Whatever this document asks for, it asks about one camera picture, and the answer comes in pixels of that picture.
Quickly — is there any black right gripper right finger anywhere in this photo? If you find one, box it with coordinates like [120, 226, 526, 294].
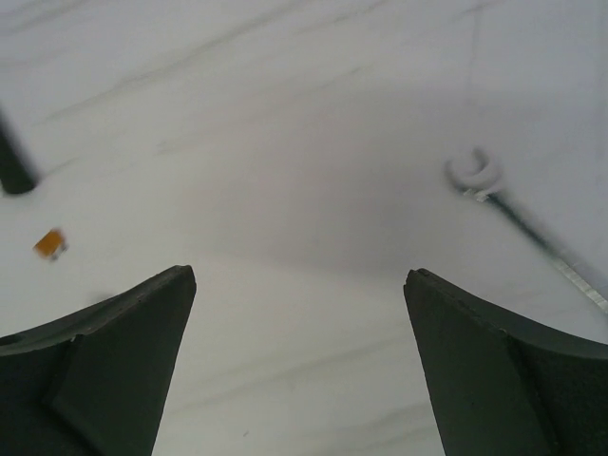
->
[404, 269, 607, 455]

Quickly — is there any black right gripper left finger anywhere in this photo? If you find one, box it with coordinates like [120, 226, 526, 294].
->
[1, 266, 196, 455]

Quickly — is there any orange blade fuse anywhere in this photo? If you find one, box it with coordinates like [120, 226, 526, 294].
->
[32, 228, 68, 261]

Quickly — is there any silver wrench right side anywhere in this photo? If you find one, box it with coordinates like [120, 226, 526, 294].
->
[444, 147, 607, 312]

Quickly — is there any black handle claw hammer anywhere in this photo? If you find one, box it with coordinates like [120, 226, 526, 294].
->
[0, 112, 40, 196]

